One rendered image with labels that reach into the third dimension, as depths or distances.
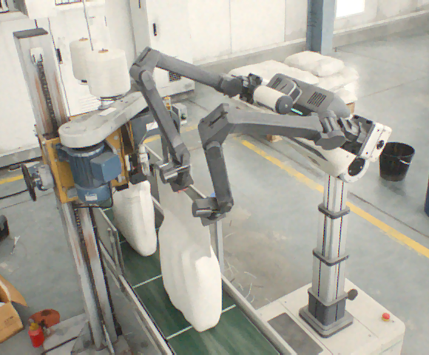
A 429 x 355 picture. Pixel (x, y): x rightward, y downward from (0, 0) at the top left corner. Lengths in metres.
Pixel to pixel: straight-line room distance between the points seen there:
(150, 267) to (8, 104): 2.63
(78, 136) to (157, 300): 1.06
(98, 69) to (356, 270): 2.20
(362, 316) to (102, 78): 1.75
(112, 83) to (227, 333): 1.27
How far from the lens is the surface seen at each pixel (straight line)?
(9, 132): 4.96
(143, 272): 2.74
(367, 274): 3.32
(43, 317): 3.17
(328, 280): 2.34
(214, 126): 1.31
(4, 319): 3.10
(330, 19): 7.83
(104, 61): 1.85
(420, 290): 3.29
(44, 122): 2.12
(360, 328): 2.60
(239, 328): 2.38
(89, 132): 1.88
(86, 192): 2.01
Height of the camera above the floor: 2.13
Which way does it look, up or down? 29 degrees down
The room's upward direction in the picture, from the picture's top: 4 degrees counter-clockwise
